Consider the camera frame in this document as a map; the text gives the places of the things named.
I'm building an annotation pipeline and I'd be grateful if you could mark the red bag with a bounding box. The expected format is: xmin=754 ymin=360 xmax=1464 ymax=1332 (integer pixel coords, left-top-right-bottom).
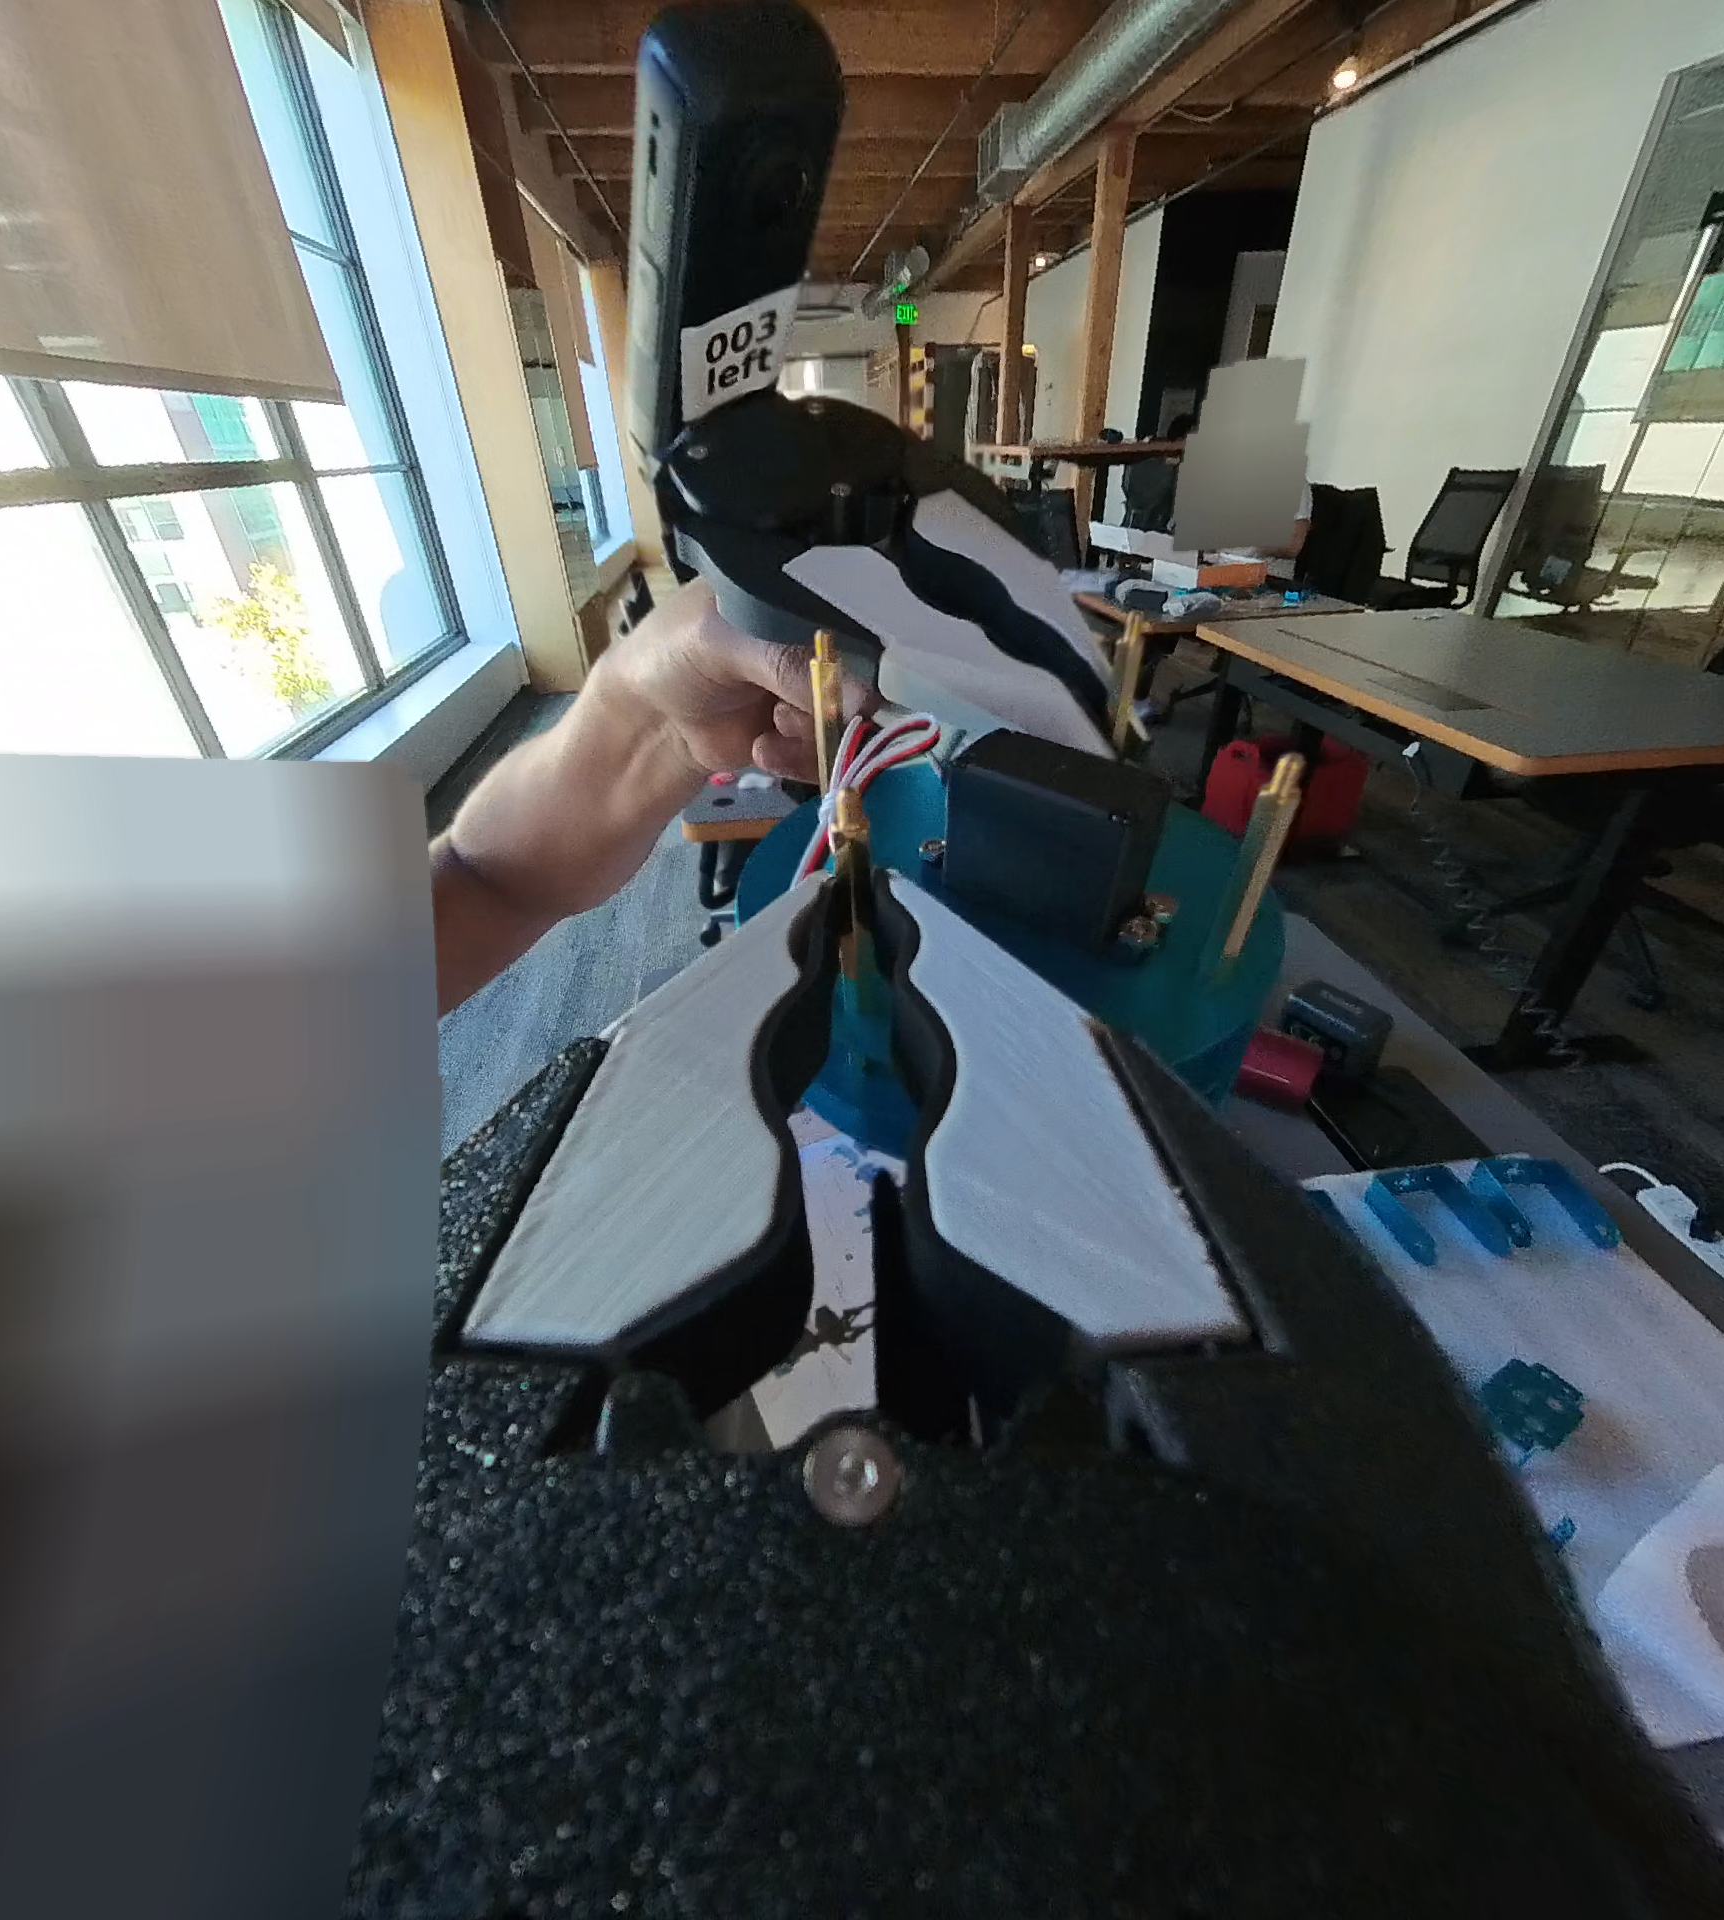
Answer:
xmin=1198 ymin=734 xmax=1374 ymax=860

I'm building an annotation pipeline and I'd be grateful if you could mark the person's left forearm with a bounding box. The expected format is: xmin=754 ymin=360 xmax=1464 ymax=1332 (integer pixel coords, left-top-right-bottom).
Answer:
xmin=430 ymin=660 xmax=706 ymax=1020

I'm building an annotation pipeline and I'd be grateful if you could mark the red cylindrical case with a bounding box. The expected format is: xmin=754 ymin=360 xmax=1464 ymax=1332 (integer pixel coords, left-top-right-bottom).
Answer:
xmin=1234 ymin=1026 xmax=1326 ymax=1116

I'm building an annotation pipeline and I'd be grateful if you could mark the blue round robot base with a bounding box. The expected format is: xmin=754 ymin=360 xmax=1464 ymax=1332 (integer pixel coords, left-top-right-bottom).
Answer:
xmin=733 ymin=619 xmax=1292 ymax=1160

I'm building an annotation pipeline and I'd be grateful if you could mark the black flat panel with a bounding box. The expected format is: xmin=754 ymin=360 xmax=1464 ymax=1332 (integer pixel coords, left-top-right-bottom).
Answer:
xmin=1311 ymin=1069 xmax=1498 ymax=1173

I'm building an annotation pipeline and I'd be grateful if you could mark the wood-edged office desk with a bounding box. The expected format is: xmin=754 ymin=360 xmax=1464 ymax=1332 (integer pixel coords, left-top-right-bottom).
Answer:
xmin=681 ymin=773 xmax=790 ymax=948
xmin=1194 ymin=607 xmax=1724 ymax=1071

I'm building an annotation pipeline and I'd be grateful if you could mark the white foam ring block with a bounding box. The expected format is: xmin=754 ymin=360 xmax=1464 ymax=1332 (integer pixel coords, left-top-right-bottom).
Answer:
xmin=1593 ymin=1462 xmax=1724 ymax=1761

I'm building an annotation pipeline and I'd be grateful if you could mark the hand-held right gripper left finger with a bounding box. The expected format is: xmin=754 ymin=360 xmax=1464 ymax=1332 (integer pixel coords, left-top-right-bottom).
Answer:
xmin=459 ymin=877 xmax=838 ymax=1356

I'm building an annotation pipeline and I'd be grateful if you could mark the portable power station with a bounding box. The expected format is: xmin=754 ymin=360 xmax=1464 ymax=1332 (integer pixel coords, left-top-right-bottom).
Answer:
xmin=1282 ymin=982 xmax=1400 ymax=1079

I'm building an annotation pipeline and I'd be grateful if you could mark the large blue U bracket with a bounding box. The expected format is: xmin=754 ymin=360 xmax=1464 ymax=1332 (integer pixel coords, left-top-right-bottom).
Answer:
xmin=1364 ymin=1166 xmax=1474 ymax=1267
xmin=1462 ymin=1159 xmax=1541 ymax=1250
xmin=1528 ymin=1152 xmax=1624 ymax=1250

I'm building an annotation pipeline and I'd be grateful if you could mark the grey desk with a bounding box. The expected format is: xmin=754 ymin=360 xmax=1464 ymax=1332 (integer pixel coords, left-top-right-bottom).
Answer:
xmin=1251 ymin=906 xmax=1724 ymax=1920

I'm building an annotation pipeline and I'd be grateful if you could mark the black servo motor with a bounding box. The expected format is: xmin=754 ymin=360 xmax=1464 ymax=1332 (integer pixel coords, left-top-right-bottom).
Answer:
xmin=807 ymin=716 xmax=1175 ymax=959

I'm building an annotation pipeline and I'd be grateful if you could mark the white instruction booklet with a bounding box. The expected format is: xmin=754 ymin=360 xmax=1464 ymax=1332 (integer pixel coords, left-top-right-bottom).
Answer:
xmin=742 ymin=1110 xmax=897 ymax=1451

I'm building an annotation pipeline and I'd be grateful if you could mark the silver ceiling duct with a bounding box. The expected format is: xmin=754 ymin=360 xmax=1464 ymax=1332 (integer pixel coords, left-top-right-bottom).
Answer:
xmin=974 ymin=0 xmax=1245 ymax=208

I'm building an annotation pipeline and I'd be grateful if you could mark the black office chair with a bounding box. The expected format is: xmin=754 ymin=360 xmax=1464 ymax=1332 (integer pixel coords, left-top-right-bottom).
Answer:
xmin=1402 ymin=469 xmax=1528 ymax=610
xmin=1303 ymin=480 xmax=1391 ymax=607

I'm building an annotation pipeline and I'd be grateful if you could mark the person's left hand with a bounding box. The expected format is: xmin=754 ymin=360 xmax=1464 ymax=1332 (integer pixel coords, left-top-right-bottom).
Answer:
xmin=603 ymin=576 xmax=893 ymax=825

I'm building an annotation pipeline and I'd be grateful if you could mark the glass partition wall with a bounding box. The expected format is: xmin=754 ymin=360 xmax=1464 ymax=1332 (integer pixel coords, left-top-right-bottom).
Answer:
xmin=1484 ymin=23 xmax=1724 ymax=671

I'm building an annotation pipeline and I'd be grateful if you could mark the white foam sheet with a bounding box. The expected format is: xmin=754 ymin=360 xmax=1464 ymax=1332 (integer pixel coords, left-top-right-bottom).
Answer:
xmin=1303 ymin=1152 xmax=1724 ymax=1761

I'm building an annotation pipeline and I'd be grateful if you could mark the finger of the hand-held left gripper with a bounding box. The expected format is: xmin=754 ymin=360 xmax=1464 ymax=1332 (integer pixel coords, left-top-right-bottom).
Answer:
xmin=906 ymin=484 xmax=1108 ymax=711
xmin=780 ymin=541 xmax=1119 ymax=757

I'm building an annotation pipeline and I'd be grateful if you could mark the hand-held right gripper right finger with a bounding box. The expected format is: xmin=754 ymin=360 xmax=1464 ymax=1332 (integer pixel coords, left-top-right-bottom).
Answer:
xmin=868 ymin=866 xmax=1251 ymax=1361

